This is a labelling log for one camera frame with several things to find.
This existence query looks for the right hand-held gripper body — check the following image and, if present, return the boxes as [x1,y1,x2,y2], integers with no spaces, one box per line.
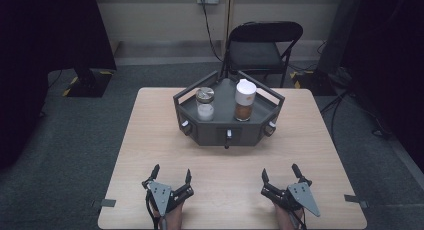
[260,177,322,219]

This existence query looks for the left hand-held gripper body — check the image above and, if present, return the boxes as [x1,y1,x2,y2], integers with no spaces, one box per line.
[141,178,195,218]

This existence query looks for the glass jar with metal lid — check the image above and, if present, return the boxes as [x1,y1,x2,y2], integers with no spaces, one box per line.
[195,86,216,122]

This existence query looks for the dark grey hexagonal rack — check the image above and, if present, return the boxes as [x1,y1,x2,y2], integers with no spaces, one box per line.
[172,69,286,148]

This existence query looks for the glass jar with white lid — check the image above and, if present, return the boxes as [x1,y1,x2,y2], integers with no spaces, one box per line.
[234,78,258,122]

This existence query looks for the person's left hand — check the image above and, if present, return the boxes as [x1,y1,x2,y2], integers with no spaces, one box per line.
[149,201,185,230]

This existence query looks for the person's right hand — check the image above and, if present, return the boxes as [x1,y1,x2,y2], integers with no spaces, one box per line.
[273,203,305,230]

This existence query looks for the black rack hook white tip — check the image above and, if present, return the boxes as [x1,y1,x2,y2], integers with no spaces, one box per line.
[224,129,234,150]
[264,120,278,138]

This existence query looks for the grey table clamp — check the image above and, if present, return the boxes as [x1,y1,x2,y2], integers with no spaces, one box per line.
[92,198,117,210]
[343,193,370,210]

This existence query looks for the black stand base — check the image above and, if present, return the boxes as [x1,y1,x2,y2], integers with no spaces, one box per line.
[65,67,113,98]
[292,69,338,97]

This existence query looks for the black folding chair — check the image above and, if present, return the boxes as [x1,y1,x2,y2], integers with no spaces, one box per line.
[221,20,304,89]

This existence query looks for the black curtain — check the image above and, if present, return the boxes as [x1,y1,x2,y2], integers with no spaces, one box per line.
[0,0,118,172]
[343,0,424,174]

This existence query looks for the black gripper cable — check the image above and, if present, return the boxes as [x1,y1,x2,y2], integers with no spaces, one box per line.
[290,211,308,230]
[145,189,162,230]

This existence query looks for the black handle on cabinet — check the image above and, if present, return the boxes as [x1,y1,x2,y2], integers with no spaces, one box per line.
[180,119,193,136]

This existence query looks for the black floor cables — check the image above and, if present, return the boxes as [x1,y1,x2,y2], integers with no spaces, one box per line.
[319,89,392,142]

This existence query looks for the black power cable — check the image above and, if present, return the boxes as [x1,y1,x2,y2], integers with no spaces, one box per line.
[200,2,224,63]

